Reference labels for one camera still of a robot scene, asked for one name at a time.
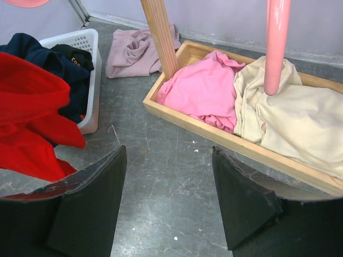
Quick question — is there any navy blue t shirt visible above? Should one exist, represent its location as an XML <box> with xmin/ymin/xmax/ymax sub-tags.
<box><xmin>1</xmin><ymin>33</ymin><xmax>91</xmax><ymax>124</ymax></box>

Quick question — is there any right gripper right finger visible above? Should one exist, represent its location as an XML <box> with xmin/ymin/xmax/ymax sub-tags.
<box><xmin>212</xmin><ymin>147</ymin><xmax>342</xmax><ymax>256</ymax></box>

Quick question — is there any pink cloth on floor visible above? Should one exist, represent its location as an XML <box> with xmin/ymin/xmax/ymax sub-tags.
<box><xmin>105</xmin><ymin>24</ymin><xmax>183</xmax><ymax>79</ymax></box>

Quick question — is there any black t shirt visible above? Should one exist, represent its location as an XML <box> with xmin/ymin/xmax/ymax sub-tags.
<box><xmin>51</xmin><ymin>44</ymin><xmax>94</xmax><ymax>71</ymax></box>

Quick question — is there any white plastic basket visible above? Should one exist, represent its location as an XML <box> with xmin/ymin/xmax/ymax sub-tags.
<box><xmin>39</xmin><ymin>28</ymin><xmax>102</xmax><ymax>134</ymax></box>

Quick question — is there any beige cloth in rack base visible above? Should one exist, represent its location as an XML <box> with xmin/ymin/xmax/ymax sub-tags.
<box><xmin>234</xmin><ymin>57</ymin><xmax>342</xmax><ymax>179</ymax></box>

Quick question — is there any red t shirt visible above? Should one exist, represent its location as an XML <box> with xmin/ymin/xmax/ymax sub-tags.
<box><xmin>1</xmin><ymin>52</ymin><xmax>85</xmax><ymax>182</ymax></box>

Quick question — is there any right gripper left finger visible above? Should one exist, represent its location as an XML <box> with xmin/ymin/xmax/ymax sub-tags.
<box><xmin>1</xmin><ymin>146</ymin><xmax>127</xmax><ymax>256</ymax></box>

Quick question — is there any corner aluminium profile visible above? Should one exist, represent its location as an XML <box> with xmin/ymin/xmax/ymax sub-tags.
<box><xmin>68</xmin><ymin>0</ymin><xmax>91</xmax><ymax>28</ymax></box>

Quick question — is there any light pink hanger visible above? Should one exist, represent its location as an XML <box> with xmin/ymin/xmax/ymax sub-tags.
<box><xmin>264</xmin><ymin>0</ymin><xmax>292</xmax><ymax>95</ymax></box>

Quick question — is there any pink cloth in rack base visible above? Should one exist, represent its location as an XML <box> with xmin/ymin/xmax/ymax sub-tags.
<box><xmin>156</xmin><ymin>50</ymin><xmax>245</xmax><ymax>133</ymax></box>

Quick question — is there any wooden clothes rack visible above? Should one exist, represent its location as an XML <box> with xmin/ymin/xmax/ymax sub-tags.
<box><xmin>141</xmin><ymin>1</ymin><xmax>342</xmax><ymax>196</ymax></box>

